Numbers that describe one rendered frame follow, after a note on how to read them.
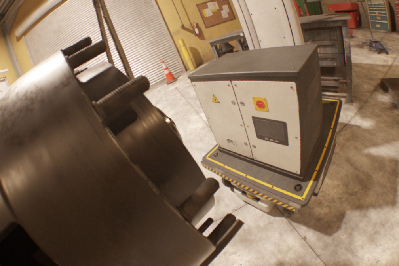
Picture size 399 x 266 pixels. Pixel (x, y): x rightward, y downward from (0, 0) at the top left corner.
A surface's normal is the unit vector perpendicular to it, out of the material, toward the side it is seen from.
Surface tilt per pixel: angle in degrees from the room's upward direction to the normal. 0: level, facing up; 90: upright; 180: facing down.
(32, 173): 56
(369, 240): 0
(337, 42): 90
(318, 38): 90
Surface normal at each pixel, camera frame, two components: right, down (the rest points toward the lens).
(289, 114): -0.69, 0.55
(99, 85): 0.08, -0.61
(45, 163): 0.34, -0.36
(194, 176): 0.62, 0.04
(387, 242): -0.37, -0.82
